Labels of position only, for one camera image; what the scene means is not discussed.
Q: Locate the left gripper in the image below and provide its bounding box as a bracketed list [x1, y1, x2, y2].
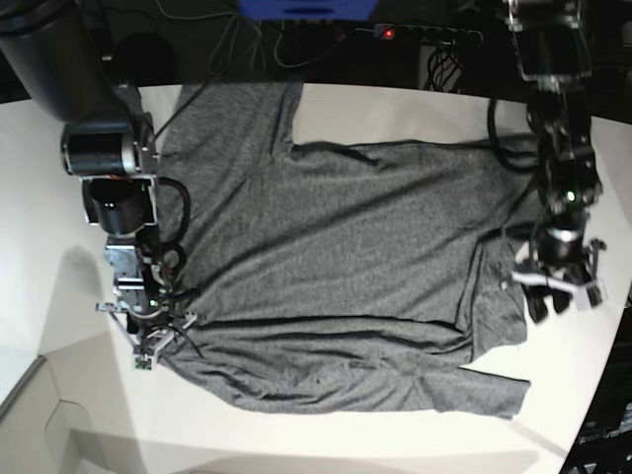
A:
[523, 91, 603, 324]

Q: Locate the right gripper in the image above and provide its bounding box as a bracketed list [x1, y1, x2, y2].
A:
[104, 231, 173, 341]

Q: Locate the grey t-shirt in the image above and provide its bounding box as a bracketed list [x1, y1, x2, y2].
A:
[159, 83, 541, 419]

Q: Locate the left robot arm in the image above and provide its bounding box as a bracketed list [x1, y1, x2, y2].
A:
[507, 1, 606, 323]

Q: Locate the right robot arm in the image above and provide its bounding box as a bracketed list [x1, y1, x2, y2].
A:
[1, 1, 173, 338]

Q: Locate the grey cardboard box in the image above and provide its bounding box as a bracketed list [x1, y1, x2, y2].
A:
[1, 357, 147, 473]

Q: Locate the blue box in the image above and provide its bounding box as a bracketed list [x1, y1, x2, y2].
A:
[238, 0, 378, 21]

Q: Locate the black power strip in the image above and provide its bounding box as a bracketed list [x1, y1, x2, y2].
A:
[371, 23, 484, 47]

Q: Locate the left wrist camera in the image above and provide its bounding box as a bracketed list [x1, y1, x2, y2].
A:
[574, 280, 606, 312]

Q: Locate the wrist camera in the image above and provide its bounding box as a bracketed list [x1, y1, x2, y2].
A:
[574, 280, 606, 312]
[133, 355, 155, 371]

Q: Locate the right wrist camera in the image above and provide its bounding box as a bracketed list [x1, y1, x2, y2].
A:
[133, 355, 155, 371]

